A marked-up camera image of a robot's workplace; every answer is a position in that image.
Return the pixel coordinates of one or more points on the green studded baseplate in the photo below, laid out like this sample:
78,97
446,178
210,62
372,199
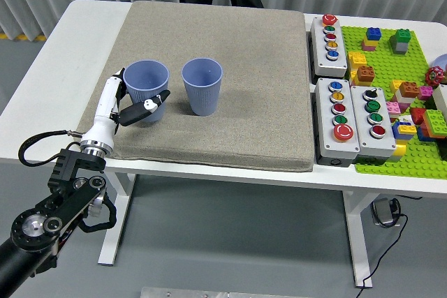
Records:
384,64

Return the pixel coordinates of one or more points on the green grey brick stack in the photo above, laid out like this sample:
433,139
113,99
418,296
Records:
401,41

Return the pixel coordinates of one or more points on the pink toy brick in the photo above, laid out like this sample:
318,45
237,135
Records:
425,93

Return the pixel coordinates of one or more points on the red toy brick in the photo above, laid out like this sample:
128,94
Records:
417,116

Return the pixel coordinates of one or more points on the white block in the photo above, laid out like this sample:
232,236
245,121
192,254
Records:
440,100

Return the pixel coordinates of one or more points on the orange white brick stack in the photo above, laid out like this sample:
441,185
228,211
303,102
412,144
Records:
408,90

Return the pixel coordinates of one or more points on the green orange brick stack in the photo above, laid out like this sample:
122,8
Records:
436,123

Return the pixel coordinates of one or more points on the white table leg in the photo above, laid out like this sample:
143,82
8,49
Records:
117,228
358,238

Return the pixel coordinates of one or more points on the yellow toy brick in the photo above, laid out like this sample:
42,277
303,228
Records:
356,60

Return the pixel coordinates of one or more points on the grey four-button selector box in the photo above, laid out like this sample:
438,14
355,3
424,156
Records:
359,120

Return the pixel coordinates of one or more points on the red valve handwheel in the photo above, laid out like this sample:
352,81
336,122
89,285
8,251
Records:
434,76

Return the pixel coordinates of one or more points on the blue ribbed plastic cup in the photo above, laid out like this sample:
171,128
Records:
202,99
141,92

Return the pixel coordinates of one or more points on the grey-brown fabric mat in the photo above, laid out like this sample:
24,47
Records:
244,85

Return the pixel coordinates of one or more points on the slim grey five-button box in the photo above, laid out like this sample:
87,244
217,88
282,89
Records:
319,50

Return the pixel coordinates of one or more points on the yellow grey brick stack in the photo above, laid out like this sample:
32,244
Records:
399,151

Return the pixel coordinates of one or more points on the orange toy brick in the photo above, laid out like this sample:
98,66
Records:
365,75

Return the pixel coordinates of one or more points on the blue yellow pink brick stack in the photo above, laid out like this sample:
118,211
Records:
372,38

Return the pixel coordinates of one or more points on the lavender bowl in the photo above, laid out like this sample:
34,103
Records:
440,62

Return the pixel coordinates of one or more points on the grey power adapter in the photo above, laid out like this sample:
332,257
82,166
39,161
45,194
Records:
382,212

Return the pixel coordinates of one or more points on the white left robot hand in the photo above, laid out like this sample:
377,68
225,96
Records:
104,109

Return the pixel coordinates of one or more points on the wide grey five-button box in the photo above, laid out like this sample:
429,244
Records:
324,130

